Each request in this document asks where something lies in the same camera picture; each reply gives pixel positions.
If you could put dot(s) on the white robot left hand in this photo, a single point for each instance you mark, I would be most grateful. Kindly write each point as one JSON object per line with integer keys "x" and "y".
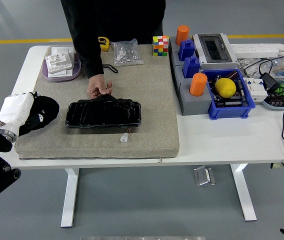
{"x": 15, "y": 107}

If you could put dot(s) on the person's right hand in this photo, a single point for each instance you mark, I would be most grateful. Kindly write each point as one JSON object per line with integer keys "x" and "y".
{"x": 95, "y": 83}

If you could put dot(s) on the glossy black panel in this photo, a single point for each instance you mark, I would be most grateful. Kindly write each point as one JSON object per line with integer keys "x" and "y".
{"x": 102, "y": 115}

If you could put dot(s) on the black rag with red tag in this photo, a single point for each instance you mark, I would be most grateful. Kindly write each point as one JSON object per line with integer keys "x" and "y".
{"x": 48, "y": 107}

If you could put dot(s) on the person's right forearm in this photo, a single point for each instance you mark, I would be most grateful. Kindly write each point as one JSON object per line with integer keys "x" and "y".
{"x": 89, "y": 60}

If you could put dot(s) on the purple tray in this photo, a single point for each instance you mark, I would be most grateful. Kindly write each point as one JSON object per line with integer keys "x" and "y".
{"x": 75, "y": 72}

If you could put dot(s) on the yellow tape measure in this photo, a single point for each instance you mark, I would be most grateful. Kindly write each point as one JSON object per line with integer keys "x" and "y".
{"x": 104, "y": 42}

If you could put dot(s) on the white ribbed socket module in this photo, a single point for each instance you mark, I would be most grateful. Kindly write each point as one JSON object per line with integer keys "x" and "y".
{"x": 58, "y": 62}

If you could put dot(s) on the clear bag of screws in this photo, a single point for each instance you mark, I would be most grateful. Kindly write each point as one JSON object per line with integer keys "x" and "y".
{"x": 128, "y": 53}

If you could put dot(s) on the grey-brown mat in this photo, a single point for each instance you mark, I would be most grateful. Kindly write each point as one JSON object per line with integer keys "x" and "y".
{"x": 144, "y": 100}

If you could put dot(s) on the white table leg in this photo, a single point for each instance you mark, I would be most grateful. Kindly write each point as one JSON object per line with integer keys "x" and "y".
{"x": 243, "y": 192}
{"x": 69, "y": 197}

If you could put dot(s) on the person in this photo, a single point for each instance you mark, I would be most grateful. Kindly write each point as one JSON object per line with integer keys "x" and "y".
{"x": 120, "y": 20}

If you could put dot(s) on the colourful puzzle cube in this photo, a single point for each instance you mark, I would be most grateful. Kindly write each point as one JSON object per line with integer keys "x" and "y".
{"x": 160, "y": 46}

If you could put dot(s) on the grey peg base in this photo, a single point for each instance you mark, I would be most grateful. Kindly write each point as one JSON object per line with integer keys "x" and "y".
{"x": 194, "y": 106}
{"x": 174, "y": 58}

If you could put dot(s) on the blue block with knob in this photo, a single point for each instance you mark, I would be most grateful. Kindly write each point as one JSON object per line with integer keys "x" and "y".
{"x": 191, "y": 67}
{"x": 187, "y": 50}

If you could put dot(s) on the orange cylinder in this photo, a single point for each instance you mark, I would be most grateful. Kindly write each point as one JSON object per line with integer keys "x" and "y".
{"x": 198, "y": 85}
{"x": 182, "y": 33}

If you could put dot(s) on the metal floor plate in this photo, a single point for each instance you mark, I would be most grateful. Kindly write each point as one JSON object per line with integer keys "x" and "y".
{"x": 204, "y": 176}

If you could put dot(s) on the light blue dish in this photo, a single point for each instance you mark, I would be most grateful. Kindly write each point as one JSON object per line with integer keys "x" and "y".
{"x": 274, "y": 107}

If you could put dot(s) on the yellow lemon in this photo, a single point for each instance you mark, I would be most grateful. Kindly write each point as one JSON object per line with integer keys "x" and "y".
{"x": 225, "y": 87}

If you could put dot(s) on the dark relay blocks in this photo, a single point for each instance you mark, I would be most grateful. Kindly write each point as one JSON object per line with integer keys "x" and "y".
{"x": 277, "y": 101}

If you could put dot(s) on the blue plastic bin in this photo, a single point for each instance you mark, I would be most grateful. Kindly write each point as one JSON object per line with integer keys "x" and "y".
{"x": 229, "y": 112}

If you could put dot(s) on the brown capacitor cylinder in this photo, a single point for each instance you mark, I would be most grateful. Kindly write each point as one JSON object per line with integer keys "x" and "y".
{"x": 232, "y": 75}

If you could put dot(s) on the dark circuit board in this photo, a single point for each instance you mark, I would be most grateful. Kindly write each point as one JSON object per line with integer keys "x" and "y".
{"x": 232, "y": 103}

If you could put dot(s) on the white circuit breaker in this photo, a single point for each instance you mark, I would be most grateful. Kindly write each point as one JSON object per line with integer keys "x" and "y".
{"x": 257, "y": 93}

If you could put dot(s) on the clear bag of rings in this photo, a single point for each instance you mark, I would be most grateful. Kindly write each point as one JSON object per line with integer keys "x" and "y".
{"x": 247, "y": 63}

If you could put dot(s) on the black power adapter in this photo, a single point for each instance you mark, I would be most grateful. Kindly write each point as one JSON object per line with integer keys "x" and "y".
{"x": 269, "y": 82}

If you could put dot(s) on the white power strip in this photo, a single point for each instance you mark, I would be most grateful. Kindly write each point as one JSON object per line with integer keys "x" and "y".
{"x": 254, "y": 51}

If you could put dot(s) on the clear bag of blue parts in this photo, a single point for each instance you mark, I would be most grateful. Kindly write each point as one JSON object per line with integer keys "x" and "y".
{"x": 280, "y": 68}

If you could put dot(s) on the white switch plate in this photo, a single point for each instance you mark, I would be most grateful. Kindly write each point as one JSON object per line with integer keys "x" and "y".
{"x": 67, "y": 73}
{"x": 62, "y": 50}

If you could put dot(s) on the grey electrical enclosure box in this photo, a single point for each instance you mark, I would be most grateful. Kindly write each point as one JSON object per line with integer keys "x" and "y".
{"x": 214, "y": 50}

